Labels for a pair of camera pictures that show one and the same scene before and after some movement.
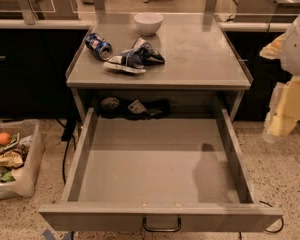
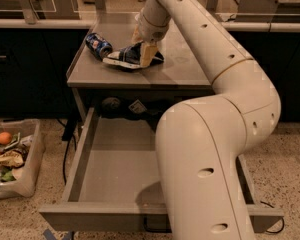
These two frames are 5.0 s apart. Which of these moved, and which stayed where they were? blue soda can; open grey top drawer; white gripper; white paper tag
Moved: white gripper
Stayed: open grey top drawer; white paper tag; blue soda can
